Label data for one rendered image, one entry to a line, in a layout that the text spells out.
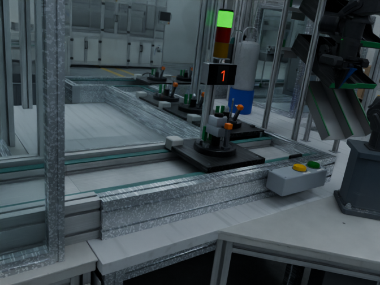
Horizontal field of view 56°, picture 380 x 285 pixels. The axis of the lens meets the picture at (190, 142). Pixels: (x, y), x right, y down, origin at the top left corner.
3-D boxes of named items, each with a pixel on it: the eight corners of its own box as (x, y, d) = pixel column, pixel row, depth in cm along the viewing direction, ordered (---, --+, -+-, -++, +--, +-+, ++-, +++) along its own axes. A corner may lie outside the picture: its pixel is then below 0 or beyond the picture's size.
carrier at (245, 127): (263, 134, 152) (268, 106, 148) (220, 139, 138) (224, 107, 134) (227, 119, 170) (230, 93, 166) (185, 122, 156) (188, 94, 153)
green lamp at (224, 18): (234, 27, 120) (236, 12, 118) (223, 26, 117) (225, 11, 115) (224, 27, 123) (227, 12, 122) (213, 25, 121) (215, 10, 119)
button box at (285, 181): (324, 185, 118) (328, 168, 116) (281, 197, 106) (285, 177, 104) (307, 177, 124) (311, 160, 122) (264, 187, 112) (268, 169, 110)
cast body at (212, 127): (227, 136, 116) (230, 115, 114) (217, 137, 114) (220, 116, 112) (211, 129, 123) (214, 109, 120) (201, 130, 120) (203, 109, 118)
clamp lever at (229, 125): (230, 147, 114) (233, 124, 112) (225, 147, 113) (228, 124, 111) (223, 143, 117) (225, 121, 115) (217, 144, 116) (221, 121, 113)
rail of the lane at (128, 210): (330, 181, 133) (337, 154, 130) (102, 240, 83) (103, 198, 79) (318, 176, 137) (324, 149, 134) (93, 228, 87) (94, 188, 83)
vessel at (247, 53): (258, 90, 227) (268, 28, 215) (241, 91, 219) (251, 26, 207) (242, 86, 237) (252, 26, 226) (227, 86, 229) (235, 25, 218)
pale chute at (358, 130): (365, 136, 153) (374, 131, 149) (343, 137, 147) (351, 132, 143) (340, 81, 163) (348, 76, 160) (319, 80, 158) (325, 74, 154)
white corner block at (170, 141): (182, 150, 121) (184, 139, 120) (171, 151, 119) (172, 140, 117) (175, 146, 125) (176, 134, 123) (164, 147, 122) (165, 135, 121)
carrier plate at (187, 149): (264, 163, 117) (266, 157, 117) (207, 174, 104) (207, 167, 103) (218, 141, 136) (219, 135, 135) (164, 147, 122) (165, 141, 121)
